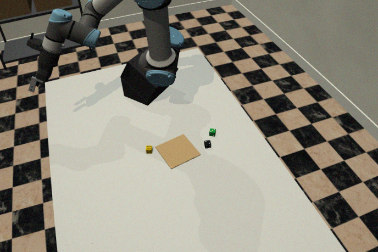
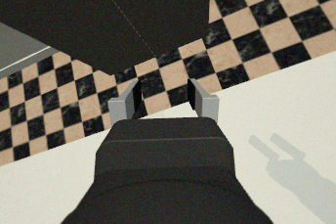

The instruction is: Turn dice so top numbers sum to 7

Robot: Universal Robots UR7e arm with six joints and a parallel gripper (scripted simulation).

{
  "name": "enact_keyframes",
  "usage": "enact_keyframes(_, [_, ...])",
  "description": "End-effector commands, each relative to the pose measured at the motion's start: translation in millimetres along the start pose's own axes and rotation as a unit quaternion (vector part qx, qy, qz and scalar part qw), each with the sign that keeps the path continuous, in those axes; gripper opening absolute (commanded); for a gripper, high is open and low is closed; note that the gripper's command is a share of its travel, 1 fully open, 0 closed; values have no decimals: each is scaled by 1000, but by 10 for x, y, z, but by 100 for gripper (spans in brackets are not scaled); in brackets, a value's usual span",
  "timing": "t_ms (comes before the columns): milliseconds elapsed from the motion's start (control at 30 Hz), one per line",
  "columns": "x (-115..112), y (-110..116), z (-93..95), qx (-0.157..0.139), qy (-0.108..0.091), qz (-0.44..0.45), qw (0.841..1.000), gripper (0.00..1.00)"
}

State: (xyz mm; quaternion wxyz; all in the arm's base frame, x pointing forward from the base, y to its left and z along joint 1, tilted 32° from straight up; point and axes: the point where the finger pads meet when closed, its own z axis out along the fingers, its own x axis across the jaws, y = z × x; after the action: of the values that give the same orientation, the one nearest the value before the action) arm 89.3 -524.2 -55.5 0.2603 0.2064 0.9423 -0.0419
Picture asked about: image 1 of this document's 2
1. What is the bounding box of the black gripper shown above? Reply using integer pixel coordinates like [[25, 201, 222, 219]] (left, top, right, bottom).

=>
[[27, 33, 65, 93]]

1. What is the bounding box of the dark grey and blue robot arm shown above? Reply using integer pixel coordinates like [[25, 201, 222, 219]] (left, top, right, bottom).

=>
[[45, 0, 185, 87]]

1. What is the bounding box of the black die with white pips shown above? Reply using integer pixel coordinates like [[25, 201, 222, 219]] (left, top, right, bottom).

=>
[[204, 140, 211, 149]]

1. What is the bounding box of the tan square mat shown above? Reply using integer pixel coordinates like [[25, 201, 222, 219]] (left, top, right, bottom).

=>
[[155, 134, 201, 169]]

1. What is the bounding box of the green die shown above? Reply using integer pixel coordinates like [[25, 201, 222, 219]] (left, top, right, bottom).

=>
[[209, 128, 216, 137]]

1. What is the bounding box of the yellow die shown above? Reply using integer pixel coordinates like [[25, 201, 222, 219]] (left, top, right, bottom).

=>
[[146, 145, 153, 154]]

